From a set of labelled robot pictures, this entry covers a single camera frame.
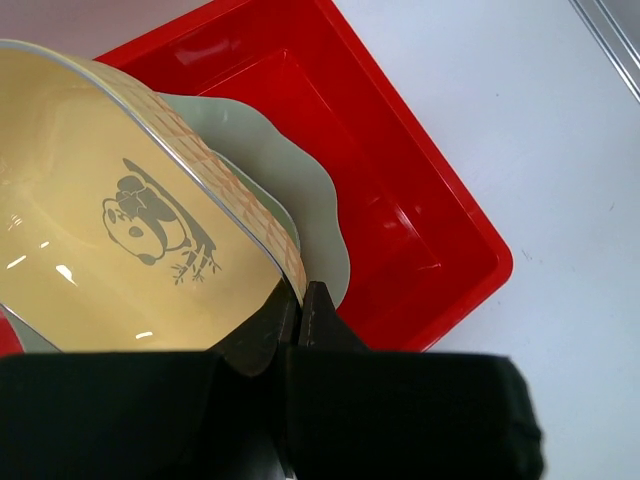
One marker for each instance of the green square plate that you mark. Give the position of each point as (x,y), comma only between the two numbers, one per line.
(266,199)

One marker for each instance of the large green scalloped bowl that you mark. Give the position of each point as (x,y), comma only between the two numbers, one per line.
(300,200)

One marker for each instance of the aluminium rail right side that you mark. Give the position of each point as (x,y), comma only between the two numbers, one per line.
(614,24)

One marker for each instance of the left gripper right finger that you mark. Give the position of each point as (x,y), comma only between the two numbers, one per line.
(355,413)

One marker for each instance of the yellow square plate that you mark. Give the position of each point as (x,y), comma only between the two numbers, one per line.
(59,111)

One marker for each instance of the red plastic bin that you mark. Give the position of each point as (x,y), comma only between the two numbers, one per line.
(422,252)

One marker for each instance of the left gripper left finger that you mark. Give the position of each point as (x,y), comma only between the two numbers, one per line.
(148,415)

